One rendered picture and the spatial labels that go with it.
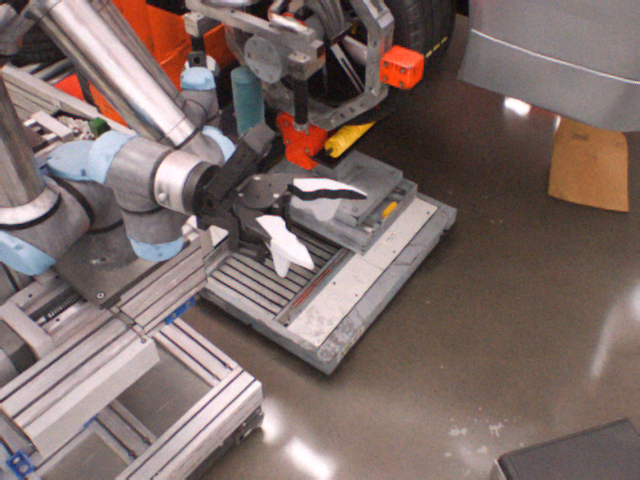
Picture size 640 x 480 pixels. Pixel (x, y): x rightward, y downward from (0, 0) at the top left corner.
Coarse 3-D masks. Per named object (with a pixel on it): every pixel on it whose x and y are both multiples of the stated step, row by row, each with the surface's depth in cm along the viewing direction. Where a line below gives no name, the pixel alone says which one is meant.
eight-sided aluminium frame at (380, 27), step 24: (360, 0) 161; (384, 24) 163; (240, 48) 198; (384, 48) 170; (264, 96) 204; (288, 96) 203; (360, 96) 181; (384, 96) 180; (312, 120) 197; (336, 120) 191
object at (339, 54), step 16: (272, 0) 192; (256, 16) 200; (352, 16) 179; (336, 48) 188; (336, 64) 214; (352, 64) 189; (288, 80) 206; (320, 80) 208; (336, 80) 209; (352, 80) 192; (320, 96) 202; (336, 96) 201; (352, 96) 196
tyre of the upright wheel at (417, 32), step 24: (384, 0) 167; (408, 0) 163; (432, 0) 170; (408, 24) 167; (432, 24) 173; (408, 48) 171; (432, 48) 179; (432, 72) 193; (408, 96) 188; (360, 120) 197
